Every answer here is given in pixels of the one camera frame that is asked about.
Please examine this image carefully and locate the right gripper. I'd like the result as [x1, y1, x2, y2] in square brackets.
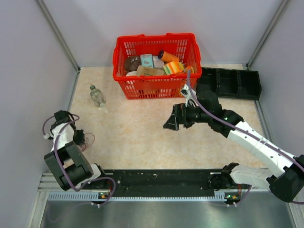
[163, 101, 211, 131]

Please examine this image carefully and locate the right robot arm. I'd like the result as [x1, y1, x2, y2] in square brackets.
[163, 85, 304, 203]

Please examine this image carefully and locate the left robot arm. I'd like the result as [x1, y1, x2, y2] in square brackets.
[42, 110, 114, 191]

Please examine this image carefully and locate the clear plastic bottle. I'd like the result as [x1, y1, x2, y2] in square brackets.
[90, 85, 106, 107]

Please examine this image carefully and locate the striped yellow green sponge pack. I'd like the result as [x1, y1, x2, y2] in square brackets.
[162, 61, 185, 75]

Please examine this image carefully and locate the red plastic shopping basket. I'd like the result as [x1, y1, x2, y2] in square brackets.
[113, 33, 202, 99]

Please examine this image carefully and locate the white grey small box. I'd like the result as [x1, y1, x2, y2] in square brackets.
[152, 55, 165, 69]

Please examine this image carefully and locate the brown cardboard box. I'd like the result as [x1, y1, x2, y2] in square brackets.
[136, 66, 164, 76]

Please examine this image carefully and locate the orange cylindrical can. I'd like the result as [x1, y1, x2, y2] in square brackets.
[158, 50, 180, 63]

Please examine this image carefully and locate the teal small box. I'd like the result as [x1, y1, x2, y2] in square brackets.
[140, 54, 154, 68]

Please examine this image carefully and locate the black three-compartment bin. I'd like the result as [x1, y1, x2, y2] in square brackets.
[195, 67, 262, 100]

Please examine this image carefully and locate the brown round bag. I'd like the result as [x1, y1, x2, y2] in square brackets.
[124, 56, 142, 72]

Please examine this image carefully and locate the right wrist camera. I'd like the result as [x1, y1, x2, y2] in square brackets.
[180, 84, 197, 107]

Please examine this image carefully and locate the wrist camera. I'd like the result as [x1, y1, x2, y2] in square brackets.
[180, 84, 197, 107]
[42, 126, 58, 140]

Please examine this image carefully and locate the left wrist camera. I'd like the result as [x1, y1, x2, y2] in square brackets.
[42, 126, 58, 140]

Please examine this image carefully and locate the grey slotted cable duct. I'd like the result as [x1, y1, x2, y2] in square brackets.
[48, 191, 240, 203]

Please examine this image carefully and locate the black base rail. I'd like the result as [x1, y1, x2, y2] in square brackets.
[95, 168, 252, 198]

